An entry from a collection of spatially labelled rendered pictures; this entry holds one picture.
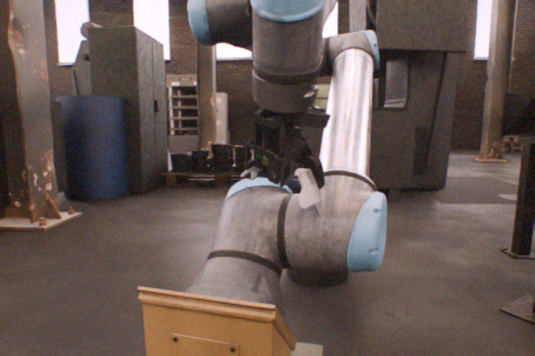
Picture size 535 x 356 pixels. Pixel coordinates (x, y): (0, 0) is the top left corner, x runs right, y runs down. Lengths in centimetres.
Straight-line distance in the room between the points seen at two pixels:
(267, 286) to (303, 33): 42
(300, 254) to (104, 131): 281
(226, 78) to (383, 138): 825
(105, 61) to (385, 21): 245
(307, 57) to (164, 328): 49
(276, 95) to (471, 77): 1137
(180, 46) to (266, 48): 1094
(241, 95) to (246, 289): 1025
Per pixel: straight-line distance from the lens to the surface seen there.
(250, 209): 70
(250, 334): 62
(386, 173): 310
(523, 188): 204
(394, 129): 309
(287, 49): 46
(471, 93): 1175
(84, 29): 838
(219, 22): 61
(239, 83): 1083
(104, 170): 335
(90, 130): 333
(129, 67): 355
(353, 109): 87
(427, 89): 374
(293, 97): 48
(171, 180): 384
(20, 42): 267
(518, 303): 154
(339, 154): 77
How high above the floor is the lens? 60
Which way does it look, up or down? 9 degrees down
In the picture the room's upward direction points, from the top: straight up
